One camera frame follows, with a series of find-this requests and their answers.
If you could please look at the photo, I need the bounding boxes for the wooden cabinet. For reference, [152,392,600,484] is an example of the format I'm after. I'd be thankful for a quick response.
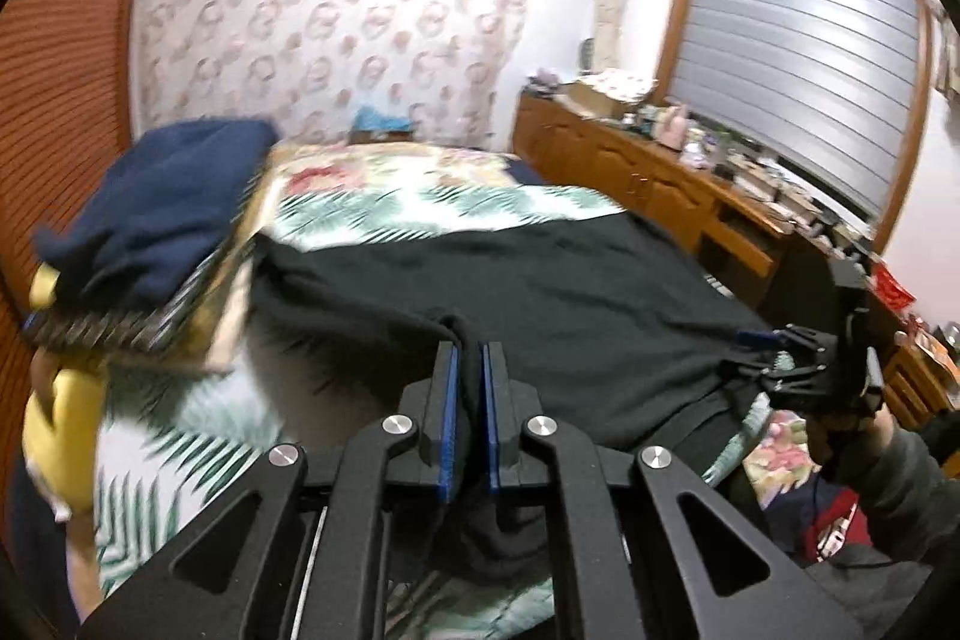
[514,89,960,435]

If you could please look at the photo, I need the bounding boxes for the red packet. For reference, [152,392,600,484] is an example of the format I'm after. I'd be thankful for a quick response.
[872,263,917,309]

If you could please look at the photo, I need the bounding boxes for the person's grey pants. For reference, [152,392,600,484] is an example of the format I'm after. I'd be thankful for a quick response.
[806,535,960,640]

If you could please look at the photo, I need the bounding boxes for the person's right forearm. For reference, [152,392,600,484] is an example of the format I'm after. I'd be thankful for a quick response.
[855,411,960,562]

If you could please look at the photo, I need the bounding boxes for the black t-shirt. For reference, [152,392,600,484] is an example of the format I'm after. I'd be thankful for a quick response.
[247,205,788,581]

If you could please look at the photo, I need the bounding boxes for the person's right hand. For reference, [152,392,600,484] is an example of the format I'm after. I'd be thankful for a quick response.
[804,398,897,483]

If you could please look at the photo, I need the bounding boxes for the pink container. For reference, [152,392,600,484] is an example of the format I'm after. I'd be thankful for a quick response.
[660,104,692,151]

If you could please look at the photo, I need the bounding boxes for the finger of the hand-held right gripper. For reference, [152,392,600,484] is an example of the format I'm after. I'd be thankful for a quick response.
[735,325,837,362]
[720,359,835,414]

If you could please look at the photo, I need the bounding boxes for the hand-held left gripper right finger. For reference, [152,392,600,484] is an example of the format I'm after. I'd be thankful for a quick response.
[480,340,863,640]

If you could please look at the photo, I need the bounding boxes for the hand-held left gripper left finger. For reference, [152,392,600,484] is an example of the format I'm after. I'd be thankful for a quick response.
[79,340,460,640]

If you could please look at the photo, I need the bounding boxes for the navy folded cloth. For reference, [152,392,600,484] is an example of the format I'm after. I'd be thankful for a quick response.
[34,119,280,319]

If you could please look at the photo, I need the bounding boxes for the grey window shutter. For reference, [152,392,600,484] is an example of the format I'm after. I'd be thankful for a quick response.
[660,0,935,255]

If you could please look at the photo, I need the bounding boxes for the leaf print bed sheet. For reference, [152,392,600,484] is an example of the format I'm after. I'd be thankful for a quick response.
[67,141,811,640]

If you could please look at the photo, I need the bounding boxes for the floral patterned curtain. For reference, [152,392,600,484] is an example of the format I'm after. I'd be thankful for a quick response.
[131,0,601,150]

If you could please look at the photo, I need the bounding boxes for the row of small cabinet clutter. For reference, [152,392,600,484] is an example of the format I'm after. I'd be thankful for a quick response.
[622,100,960,357]

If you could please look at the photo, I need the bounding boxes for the brown slatted door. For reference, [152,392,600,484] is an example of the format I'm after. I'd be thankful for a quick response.
[0,0,173,341]

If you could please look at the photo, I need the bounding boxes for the yellow pillow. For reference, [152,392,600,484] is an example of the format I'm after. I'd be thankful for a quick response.
[21,263,107,513]

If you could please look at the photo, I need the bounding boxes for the cardboard box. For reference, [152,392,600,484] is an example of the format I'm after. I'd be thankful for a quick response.
[555,74,647,121]

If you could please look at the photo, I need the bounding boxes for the blue cloth bundle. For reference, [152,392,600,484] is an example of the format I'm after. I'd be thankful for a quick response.
[352,106,415,136]

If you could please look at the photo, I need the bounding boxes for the red and navy cloth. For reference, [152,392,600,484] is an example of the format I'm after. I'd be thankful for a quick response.
[765,486,865,564]

